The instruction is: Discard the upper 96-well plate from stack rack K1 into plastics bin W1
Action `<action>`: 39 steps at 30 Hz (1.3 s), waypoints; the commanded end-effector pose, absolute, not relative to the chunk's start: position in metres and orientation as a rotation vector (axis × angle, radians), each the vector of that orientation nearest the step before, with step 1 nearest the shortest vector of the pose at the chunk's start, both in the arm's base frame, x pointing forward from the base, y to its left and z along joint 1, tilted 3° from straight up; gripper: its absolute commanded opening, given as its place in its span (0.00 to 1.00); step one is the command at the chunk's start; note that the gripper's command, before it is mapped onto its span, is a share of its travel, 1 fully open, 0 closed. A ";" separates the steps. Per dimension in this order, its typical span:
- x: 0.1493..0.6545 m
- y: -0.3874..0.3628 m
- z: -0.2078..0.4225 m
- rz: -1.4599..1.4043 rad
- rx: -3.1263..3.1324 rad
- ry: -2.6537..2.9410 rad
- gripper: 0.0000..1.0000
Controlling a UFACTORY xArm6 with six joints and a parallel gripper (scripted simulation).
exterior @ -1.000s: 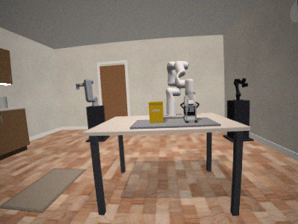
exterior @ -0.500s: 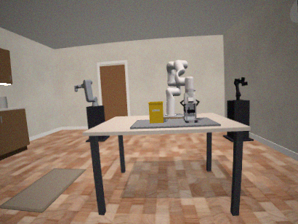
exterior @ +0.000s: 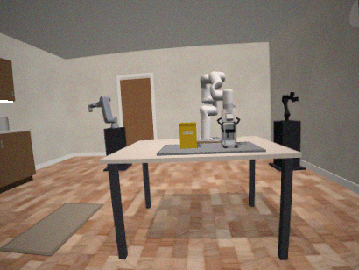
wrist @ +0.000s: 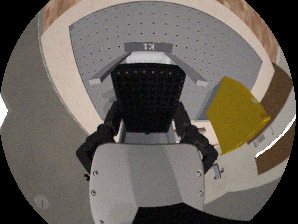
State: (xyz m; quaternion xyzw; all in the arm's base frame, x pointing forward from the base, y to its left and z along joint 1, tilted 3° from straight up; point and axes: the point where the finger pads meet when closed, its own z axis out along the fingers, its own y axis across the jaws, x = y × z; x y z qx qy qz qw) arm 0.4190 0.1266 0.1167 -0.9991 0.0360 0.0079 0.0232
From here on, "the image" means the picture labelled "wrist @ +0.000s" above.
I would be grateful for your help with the yellow open-top bin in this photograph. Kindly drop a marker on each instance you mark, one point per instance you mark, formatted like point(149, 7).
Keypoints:
point(235, 115)

